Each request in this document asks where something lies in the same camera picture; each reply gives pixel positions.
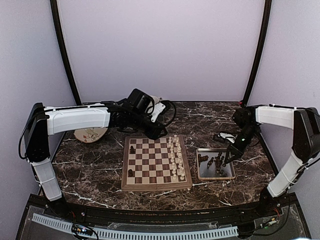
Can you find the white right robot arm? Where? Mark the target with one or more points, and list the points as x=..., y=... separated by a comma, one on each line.
x=304, y=122

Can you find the wooden chess board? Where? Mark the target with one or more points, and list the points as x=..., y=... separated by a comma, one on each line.
x=155, y=165

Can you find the dark chess piece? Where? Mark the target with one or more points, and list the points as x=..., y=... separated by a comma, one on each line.
x=130, y=173
x=132, y=150

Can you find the white chess queen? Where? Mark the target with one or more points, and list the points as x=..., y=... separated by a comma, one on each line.
x=180, y=162

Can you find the black left corner post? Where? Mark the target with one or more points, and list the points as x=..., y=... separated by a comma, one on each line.
x=63, y=51

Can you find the coral painted ceramic mug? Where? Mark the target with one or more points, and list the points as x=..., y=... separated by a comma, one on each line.
x=156, y=99

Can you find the bird painted ceramic plate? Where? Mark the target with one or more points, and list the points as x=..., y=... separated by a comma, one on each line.
x=89, y=135

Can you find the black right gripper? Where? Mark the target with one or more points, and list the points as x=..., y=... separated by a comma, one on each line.
x=237, y=151

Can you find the black right corner post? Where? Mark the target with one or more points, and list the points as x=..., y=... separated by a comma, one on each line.
x=258, y=52

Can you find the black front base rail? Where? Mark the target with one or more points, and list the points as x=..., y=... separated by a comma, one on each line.
x=223, y=215

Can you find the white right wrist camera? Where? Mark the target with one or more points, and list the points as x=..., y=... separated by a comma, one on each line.
x=223, y=137

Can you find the black corner post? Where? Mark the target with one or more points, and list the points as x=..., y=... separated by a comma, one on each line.
x=63, y=51
x=258, y=52

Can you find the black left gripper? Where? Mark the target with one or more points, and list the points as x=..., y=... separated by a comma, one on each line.
x=153, y=134

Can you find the metal tray with wooden rim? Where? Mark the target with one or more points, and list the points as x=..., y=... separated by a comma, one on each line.
x=210, y=164

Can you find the white chess king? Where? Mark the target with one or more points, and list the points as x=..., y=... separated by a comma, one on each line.
x=179, y=152

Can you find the white chess rook far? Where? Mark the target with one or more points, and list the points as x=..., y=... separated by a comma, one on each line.
x=175, y=138

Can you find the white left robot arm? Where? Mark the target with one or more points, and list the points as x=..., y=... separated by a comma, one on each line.
x=48, y=121

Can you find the white slotted cable duct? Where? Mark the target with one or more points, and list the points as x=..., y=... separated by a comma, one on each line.
x=121, y=231

